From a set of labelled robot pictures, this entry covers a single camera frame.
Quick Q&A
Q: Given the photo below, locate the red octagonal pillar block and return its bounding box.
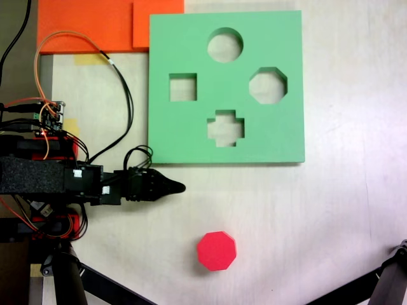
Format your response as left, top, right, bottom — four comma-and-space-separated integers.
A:
196, 231, 238, 272

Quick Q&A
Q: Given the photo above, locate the green shape-hole board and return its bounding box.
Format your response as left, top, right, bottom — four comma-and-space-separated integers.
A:
147, 10, 306, 166

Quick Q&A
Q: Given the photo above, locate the red base clamp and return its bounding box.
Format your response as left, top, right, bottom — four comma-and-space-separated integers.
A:
31, 139, 79, 161
31, 213, 80, 240

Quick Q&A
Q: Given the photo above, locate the yellow tape piece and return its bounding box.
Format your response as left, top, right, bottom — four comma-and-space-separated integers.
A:
65, 119, 81, 137
74, 53, 106, 66

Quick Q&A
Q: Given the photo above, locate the small circuit board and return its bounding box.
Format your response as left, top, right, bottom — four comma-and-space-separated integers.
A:
33, 100, 66, 131

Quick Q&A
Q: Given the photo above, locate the black tripod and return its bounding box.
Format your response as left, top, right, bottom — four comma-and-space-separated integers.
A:
41, 240, 407, 305

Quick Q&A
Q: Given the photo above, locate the black wrist wire loop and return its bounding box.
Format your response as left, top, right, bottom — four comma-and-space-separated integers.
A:
123, 145, 154, 172

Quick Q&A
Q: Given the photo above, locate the black wire pair, white tag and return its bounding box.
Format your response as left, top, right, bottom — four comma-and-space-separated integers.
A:
87, 50, 134, 163

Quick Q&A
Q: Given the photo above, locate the black usb cable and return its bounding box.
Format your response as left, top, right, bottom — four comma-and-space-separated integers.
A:
0, 103, 42, 114

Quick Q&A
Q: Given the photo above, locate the thin orange wire loop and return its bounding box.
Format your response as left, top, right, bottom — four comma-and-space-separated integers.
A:
34, 30, 106, 107

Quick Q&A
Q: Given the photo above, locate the thick black cable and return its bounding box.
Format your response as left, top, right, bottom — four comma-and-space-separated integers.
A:
0, 0, 32, 86

